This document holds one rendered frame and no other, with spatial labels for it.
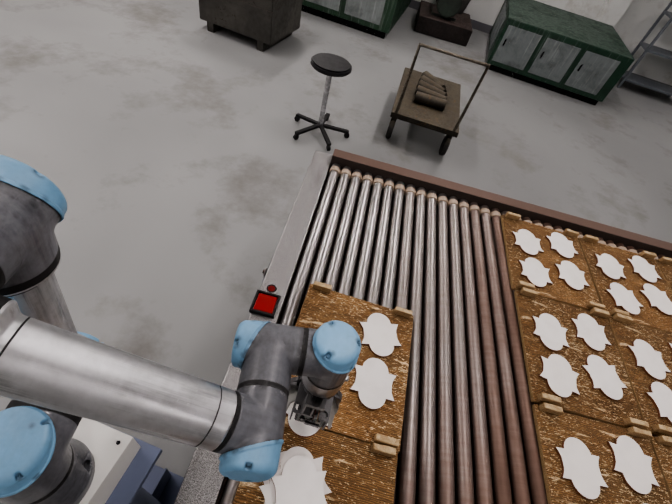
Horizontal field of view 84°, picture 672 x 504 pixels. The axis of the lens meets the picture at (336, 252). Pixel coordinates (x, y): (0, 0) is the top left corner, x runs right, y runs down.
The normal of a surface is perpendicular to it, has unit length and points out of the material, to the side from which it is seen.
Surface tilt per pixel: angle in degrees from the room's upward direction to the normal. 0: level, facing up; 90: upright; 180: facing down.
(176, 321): 0
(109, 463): 4
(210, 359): 0
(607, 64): 90
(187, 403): 31
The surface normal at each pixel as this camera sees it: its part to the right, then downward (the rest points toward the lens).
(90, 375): 0.61, -0.27
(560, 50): -0.30, 0.69
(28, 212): 0.99, -0.07
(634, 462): 0.19, -0.64
